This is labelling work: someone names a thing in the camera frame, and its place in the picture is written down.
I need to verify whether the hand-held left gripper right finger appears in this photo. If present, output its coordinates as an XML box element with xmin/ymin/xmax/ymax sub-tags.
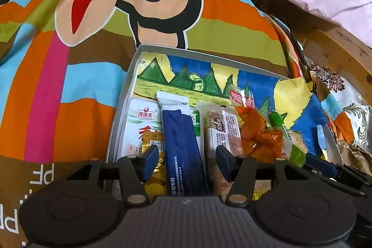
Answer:
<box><xmin>215</xmin><ymin>145</ymin><xmax>314</xmax><ymax>205</ymax></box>

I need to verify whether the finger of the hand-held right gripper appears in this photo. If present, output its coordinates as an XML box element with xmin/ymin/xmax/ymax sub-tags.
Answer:
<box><xmin>304</xmin><ymin>153</ymin><xmax>339</xmax><ymax>178</ymax></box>

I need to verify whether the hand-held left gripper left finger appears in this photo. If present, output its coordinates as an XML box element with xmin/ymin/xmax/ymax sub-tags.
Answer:
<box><xmin>67</xmin><ymin>145</ymin><xmax>160</xmax><ymax>205</ymax></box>

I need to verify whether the gold snack packet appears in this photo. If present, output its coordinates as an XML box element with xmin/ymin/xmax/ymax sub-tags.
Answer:
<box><xmin>141</xmin><ymin>132</ymin><xmax>168</xmax><ymax>198</ymax></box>

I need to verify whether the long blue snack packet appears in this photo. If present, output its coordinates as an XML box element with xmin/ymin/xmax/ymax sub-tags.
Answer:
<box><xmin>156</xmin><ymin>91</ymin><xmax>210</xmax><ymax>197</ymax></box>

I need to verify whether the clear brown biscuit packet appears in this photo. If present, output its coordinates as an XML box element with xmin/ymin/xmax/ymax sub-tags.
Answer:
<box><xmin>203</xmin><ymin>106</ymin><xmax>242</xmax><ymax>197</ymax></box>

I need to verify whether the orange snack packet red label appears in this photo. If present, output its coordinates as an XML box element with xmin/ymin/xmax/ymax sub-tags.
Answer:
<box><xmin>229</xmin><ymin>85</ymin><xmax>292</xmax><ymax>165</ymax></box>

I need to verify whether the green sausage stick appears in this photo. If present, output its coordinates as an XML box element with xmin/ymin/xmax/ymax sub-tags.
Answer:
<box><xmin>267</xmin><ymin>111</ymin><xmax>307</xmax><ymax>169</ymax></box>

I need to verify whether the grey metal tray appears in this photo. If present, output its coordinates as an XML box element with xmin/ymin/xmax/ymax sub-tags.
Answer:
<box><xmin>106</xmin><ymin>44</ymin><xmax>344</xmax><ymax>202</ymax></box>

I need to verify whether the floral satin quilt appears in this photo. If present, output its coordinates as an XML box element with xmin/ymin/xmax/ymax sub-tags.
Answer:
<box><xmin>302</xmin><ymin>59</ymin><xmax>372</xmax><ymax>173</ymax></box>

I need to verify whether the colourful drawing sheet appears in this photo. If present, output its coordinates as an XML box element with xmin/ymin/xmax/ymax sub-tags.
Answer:
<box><xmin>132</xmin><ymin>52</ymin><xmax>329</xmax><ymax>159</ymax></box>

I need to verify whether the striped cartoon printed blanket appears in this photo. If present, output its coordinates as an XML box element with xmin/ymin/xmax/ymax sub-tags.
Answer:
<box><xmin>0</xmin><ymin>0</ymin><xmax>372</xmax><ymax>248</ymax></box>

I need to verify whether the wooden bed frame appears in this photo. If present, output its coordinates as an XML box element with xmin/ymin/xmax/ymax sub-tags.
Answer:
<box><xmin>262</xmin><ymin>13</ymin><xmax>372</xmax><ymax>92</ymax></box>

